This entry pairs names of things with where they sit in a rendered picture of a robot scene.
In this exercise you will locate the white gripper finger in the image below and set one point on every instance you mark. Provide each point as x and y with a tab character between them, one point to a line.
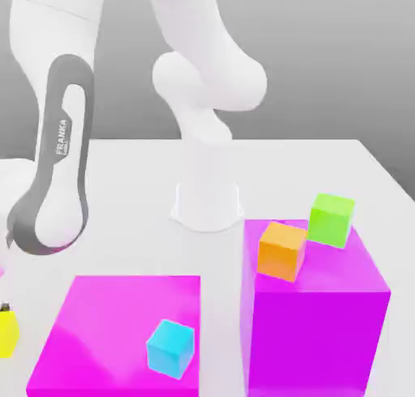
5	306

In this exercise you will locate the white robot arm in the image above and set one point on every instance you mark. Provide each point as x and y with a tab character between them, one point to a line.
207	63

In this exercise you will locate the small yellow cube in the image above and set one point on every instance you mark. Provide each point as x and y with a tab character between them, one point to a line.
5	333

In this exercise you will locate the small cyan cube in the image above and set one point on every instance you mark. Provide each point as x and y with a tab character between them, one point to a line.
170	348

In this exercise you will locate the small orange cube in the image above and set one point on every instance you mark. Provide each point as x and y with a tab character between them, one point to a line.
280	252

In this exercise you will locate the small green cube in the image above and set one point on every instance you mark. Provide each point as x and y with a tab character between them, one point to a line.
329	220

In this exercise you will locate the large flat magenta box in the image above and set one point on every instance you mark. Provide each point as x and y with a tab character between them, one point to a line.
110	332

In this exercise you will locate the large tall magenta box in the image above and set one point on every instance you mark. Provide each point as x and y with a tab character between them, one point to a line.
317	335

